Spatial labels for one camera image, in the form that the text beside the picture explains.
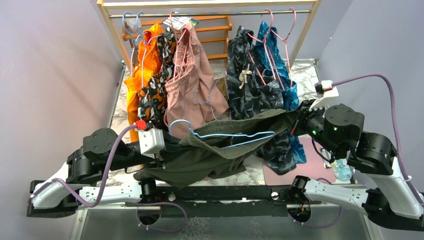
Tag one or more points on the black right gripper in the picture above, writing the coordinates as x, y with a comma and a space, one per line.
302, 114

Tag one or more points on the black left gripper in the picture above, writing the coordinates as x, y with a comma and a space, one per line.
160, 159

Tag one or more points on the olive green shorts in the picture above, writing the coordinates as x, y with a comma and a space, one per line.
207, 158

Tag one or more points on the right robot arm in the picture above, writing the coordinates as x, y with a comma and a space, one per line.
339, 130

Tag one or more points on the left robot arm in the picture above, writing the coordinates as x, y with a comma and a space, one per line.
81, 182

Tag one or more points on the black shark print shorts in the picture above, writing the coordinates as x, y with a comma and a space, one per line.
251, 92

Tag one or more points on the orange black camo shorts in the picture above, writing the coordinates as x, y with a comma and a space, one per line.
153, 100

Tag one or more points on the dusty pink shorts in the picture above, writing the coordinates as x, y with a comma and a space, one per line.
193, 96

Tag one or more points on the blue shark print shorts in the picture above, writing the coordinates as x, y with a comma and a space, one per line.
290, 97

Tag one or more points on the pink hanger on pink shorts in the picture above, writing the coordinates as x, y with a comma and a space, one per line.
180, 50

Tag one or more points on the blue hanger on orange shorts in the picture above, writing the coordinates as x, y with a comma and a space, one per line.
134, 43

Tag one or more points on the metal clipboard clip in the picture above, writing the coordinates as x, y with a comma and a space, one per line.
326, 157

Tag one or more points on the pink mat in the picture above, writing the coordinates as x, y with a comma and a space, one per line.
313, 168

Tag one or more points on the metal hanging rod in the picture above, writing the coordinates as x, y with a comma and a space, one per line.
239, 13

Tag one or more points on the wooden ladder shelf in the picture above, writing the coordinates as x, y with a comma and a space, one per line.
212, 31

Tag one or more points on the colourful marker box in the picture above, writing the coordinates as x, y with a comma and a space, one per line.
177, 23

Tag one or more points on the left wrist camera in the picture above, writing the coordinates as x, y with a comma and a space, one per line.
151, 139

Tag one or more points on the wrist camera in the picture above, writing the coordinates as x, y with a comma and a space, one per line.
326, 92
151, 139

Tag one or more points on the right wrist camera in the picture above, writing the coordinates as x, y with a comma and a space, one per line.
326, 92

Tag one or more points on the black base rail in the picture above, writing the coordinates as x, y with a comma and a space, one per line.
231, 201

